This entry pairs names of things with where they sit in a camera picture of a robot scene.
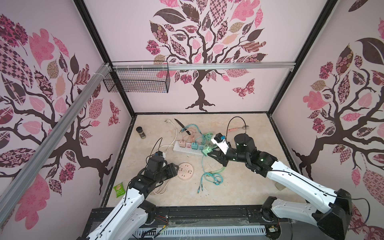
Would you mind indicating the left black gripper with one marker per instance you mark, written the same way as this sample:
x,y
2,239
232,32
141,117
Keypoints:
x,y
171,170

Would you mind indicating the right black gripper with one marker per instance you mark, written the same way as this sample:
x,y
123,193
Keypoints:
x,y
221,153

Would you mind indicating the teal charger plug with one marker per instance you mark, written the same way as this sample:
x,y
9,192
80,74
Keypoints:
x,y
194,146

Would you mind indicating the pink charger plug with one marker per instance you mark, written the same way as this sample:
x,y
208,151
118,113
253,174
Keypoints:
x,y
182,144

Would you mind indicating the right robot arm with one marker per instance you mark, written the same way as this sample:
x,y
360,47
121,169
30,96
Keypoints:
x,y
329,210

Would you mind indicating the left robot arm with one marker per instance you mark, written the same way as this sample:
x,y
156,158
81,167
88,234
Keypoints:
x,y
134,210

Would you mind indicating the round pink power strip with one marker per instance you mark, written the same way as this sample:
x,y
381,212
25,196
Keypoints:
x,y
185,172

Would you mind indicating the white multicolour power strip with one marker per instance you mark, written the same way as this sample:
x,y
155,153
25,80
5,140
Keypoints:
x,y
188,148

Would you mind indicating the black knife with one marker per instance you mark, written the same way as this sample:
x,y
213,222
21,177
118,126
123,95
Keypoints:
x,y
184,129

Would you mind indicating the black cap spice bottle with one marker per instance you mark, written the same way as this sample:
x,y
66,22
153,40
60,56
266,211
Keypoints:
x,y
141,132

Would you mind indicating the green packet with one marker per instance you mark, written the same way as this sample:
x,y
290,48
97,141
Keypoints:
x,y
119,190

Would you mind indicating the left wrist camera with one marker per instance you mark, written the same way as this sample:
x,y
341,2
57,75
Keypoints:
x,y
161,154

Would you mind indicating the pink handled spoon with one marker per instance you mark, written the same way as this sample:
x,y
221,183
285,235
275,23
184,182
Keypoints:
x,y
245,127

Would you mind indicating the white vented cable duct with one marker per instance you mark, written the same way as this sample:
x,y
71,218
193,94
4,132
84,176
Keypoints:
x,y
194,232

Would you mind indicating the wire mesh basket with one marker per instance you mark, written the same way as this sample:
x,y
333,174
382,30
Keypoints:
x,y
138,77

